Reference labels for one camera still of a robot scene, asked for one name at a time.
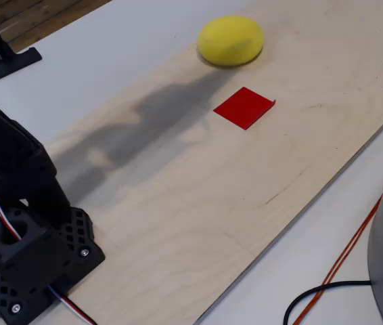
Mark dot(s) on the black camera stand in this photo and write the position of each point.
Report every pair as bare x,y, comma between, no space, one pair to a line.
8,64

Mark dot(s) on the yellow round sponge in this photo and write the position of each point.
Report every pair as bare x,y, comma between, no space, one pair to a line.
230,40

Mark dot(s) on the black perforated arm base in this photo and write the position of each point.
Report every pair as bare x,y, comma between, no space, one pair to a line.
76,237

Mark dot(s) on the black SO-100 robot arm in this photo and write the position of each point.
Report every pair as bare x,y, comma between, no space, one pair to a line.
15,159

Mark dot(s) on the light plywood board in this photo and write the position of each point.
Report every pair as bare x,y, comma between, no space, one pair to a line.
212,203

